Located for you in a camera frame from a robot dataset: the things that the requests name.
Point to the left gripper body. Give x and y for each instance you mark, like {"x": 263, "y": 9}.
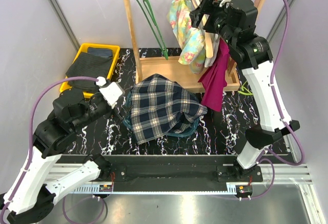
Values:
{"x": 98, "y": 107}

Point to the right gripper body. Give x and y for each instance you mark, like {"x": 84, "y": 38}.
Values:
{"x": 210, "y": 5}

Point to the floral pastel garment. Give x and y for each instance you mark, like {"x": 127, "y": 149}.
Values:
{"x": 190, "y": 40}

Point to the white garment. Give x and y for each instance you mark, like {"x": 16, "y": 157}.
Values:
{"x": 215, "y": 39}

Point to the magenta skirt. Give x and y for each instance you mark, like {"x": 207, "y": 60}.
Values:
{"x": 214, "y": 81}

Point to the navy plaid skirt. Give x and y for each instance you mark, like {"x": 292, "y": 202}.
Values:
{"x": 160, "y": 105}

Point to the lime green hanger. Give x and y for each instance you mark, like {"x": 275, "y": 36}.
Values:
{"x": 244, "y": 89}

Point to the beige plastic hanger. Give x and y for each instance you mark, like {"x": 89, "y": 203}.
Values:
{"x": 207, "y": 38}

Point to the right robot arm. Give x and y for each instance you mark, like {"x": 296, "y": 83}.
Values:
{"x": 235, "y": 22}

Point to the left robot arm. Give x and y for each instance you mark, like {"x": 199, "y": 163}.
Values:
{"x": 34, "y": 199}

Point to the dark green hanger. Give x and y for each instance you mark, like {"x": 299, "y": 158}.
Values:
{"x": 147, "y": 10}

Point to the teal plastic basin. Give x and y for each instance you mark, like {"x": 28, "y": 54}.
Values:
{"x": 186, "y": 133}

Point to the dark grey folded cloth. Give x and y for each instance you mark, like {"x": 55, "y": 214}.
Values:
{"x": 88, "y": 65}

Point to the blue folded cloth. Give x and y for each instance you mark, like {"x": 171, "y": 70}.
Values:
{"x": 100, "y": 52}

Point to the wooden clothes rack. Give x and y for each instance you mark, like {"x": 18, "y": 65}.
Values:
{"x": 171, "y": 69}

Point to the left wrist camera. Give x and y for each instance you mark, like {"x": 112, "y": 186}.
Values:
{"x": 109, "y": 90}

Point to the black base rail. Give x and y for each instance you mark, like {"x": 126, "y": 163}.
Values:
{"x": 186, "y": 174}

